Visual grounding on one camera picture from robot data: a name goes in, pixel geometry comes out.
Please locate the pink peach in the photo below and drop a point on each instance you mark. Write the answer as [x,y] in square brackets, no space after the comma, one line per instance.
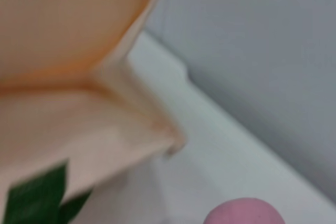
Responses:
[244,212]

